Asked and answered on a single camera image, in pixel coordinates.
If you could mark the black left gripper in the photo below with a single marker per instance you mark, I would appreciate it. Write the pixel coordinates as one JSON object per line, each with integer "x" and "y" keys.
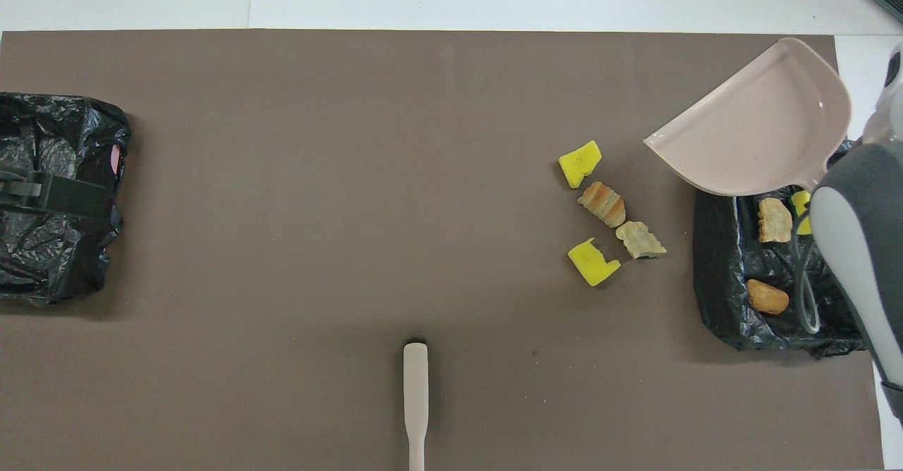
{"x": 70, "y": 197}

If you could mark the beige hand brush black bristles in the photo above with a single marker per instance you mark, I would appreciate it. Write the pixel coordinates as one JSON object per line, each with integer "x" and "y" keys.
{"x": 416, "y": 386}

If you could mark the yellow notched sponge chunk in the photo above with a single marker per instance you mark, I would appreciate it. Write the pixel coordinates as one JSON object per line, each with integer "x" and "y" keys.
{"x": 592, "y": 264}

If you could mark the orange striped croissant piece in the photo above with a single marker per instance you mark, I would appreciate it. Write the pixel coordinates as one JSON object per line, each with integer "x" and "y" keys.
{"x": 603, "y": 204}

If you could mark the pale green-edged food piece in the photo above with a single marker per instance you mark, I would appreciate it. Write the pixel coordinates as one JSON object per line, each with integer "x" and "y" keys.
{"x": 638, "y": 240}

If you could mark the beige plastic dustpan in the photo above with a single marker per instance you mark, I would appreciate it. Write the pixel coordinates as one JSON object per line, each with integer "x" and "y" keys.
{"x": 762, "y": 125}

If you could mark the brown bread nugget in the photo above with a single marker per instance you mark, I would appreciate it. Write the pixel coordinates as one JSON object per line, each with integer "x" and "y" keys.
{"x": 767, "y": 297}

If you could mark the pale tan food piece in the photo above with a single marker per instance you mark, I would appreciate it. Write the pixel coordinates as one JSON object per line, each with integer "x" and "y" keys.
{"x": 774, "y": 221}

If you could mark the small yellow sponge wedge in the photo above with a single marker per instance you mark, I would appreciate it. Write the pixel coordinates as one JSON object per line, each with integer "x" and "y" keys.
{"x": 799, "y": 206}

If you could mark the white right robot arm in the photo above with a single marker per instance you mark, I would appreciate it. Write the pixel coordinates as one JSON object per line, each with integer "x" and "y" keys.
{"x": 861, "y": 245}

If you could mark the black bag-lined bin pink spot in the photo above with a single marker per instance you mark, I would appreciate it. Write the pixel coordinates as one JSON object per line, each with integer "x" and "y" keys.
{"x": 70, "y": 263}

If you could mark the black bag-lined trash bin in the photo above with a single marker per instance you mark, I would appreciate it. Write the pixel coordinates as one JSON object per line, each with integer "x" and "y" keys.
{"x": 726, "y": 302}

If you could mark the brown table mat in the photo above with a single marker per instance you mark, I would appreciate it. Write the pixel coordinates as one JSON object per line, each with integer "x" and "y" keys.
{"x": 282, "y": 316}

